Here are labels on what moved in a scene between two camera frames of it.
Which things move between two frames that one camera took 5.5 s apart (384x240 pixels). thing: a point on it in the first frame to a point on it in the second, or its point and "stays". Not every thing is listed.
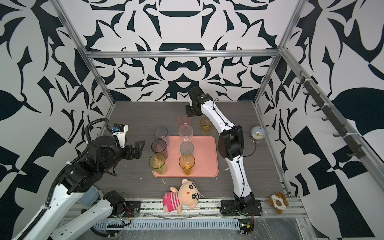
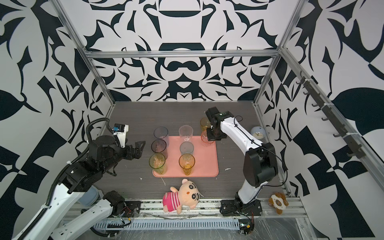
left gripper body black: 117,152 stays
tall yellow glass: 186,161 stays
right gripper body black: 191,111 to 212,135
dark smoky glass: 159,146 stays
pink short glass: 184,120 to 204,137
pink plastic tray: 197,158 stays
